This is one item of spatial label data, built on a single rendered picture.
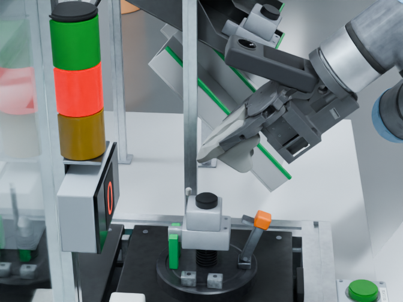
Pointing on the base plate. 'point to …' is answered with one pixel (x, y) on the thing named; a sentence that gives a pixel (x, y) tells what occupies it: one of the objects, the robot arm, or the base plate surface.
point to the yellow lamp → (82, 136)
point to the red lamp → (78, 91)
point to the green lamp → (75, 44)
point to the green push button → (363, 290)
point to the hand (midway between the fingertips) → (201, 150)
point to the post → (68, 270)
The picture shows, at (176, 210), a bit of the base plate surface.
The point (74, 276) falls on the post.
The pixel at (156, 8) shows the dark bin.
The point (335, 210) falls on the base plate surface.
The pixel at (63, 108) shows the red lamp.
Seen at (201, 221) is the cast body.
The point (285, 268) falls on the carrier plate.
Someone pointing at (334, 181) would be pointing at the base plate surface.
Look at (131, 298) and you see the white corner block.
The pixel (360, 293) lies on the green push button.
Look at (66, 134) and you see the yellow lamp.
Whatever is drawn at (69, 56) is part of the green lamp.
